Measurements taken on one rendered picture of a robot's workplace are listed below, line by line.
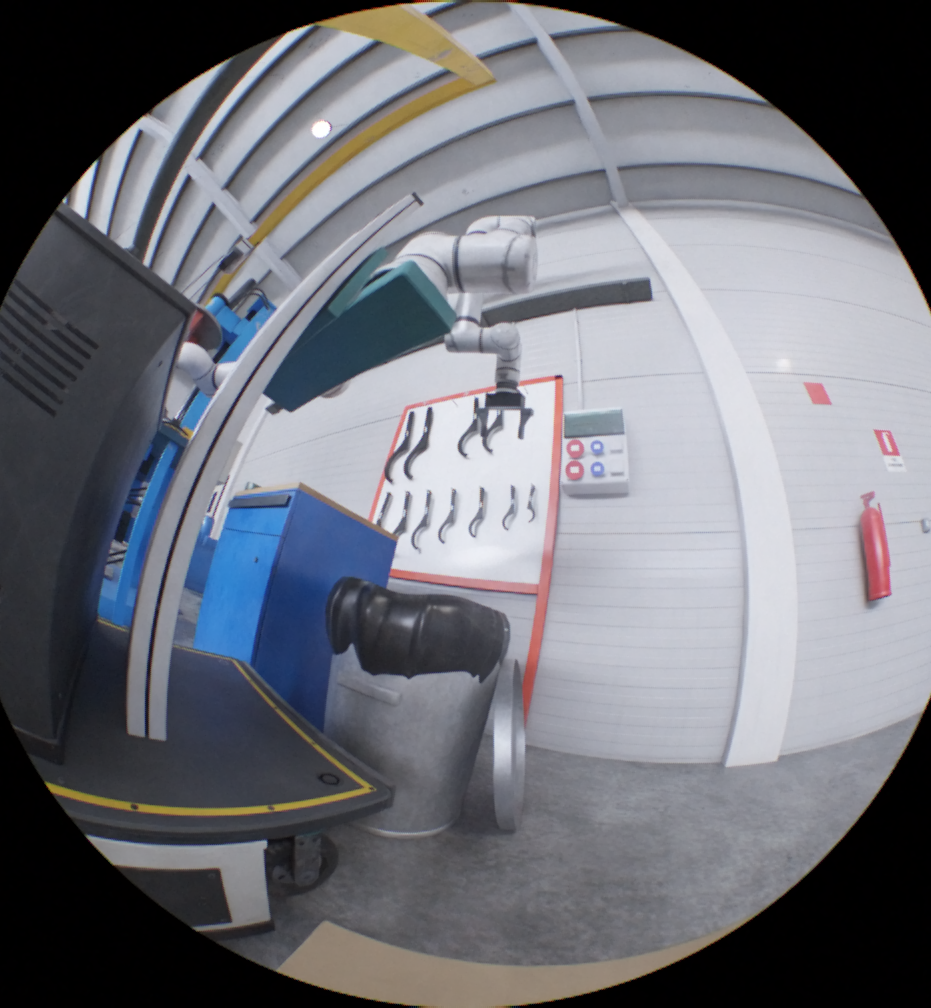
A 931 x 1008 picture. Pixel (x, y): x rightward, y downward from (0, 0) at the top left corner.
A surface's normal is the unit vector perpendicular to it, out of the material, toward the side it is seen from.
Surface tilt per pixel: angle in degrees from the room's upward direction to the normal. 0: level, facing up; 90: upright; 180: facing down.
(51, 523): 90
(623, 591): 90
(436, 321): 180
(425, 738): 93
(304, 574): 90
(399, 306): 180
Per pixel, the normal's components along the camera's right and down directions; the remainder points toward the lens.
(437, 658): 0.32, -0.06
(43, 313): 0.84, -0.05
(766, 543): -0.46, -0.40
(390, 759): 0.04, -0.31
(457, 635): 0.44, -0.24
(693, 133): -0.23, 0.86
